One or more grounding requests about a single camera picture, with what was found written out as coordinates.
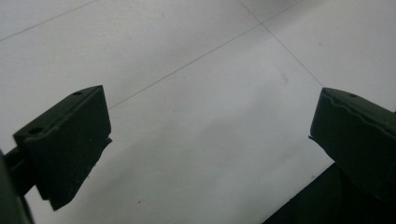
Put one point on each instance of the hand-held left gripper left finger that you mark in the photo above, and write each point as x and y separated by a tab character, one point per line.
71	140

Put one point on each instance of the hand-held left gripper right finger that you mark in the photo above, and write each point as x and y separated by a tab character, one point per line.
358	140

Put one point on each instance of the white table cover sheet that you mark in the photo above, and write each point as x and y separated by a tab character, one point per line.
202	124

